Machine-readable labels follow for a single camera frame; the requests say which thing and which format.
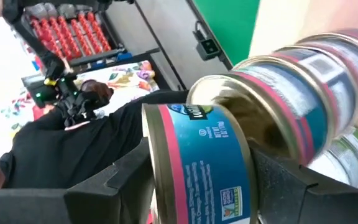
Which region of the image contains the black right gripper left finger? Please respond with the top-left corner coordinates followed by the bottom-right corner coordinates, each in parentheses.
top-left (0, 138), bottom-right (155, 224)

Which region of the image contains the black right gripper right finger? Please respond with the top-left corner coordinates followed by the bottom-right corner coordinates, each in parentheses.
top-left (249, 145), bottom-right (358, 224)

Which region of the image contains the green label tuna can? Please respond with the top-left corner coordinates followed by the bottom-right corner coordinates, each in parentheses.
top-left (308, 126), bottom-right (358, 189)

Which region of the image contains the person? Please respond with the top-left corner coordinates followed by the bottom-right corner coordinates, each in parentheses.
top-left (0, 79), bottom-right (189, 189)

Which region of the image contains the floral patterned cloth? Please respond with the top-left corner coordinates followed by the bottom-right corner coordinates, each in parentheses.
top-left (0, 60), bottom-right (161, 131)

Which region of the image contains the rack of red bottles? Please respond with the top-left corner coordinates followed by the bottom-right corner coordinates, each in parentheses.
top-left (11, 2), bottom-right (127, 63)

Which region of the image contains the wooden board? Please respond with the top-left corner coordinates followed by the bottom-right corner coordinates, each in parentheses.
top-left (247, 0), bottom-right (358, 190)

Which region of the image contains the small black box device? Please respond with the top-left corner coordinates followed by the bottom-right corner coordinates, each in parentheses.
top-left (193, 21), bottom-right (226, 62)

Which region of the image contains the green table mat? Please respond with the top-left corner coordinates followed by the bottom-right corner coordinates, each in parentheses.
top-left (193, 0), bottom-right (261, 67)

